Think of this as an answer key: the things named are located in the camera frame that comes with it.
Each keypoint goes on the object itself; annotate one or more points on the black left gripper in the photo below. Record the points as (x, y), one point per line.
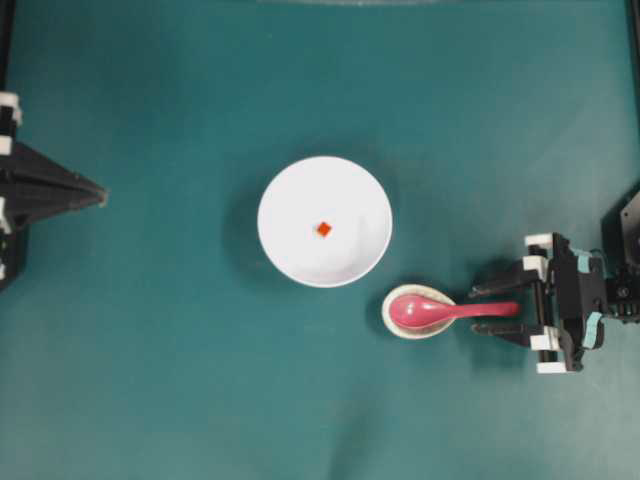
(33, 188)

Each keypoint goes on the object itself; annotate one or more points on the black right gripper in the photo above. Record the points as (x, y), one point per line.
(570, 297)

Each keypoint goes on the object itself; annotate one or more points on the pink ceramic spoon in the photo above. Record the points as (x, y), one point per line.
(413, 311)

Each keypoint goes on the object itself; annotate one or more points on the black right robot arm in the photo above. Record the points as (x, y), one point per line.
(622, 296)

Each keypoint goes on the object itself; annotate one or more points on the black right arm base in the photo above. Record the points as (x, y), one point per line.
(620, 234)

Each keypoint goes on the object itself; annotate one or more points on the speckled teardrop spoon rest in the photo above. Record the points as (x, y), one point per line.
(418, 334)

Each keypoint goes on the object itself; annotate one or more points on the small red block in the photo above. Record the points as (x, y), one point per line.
(323, 229)

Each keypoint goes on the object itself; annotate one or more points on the white round bowl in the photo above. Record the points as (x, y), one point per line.
(327, 189)

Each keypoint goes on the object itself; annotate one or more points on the black frame rail left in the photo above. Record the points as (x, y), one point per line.
(6, 29)

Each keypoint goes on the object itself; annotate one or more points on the black frame rail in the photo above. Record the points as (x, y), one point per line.
(6, 29)
(632, 22)

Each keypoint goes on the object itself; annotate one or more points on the black frame rail right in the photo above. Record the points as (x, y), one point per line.
(632, 22)

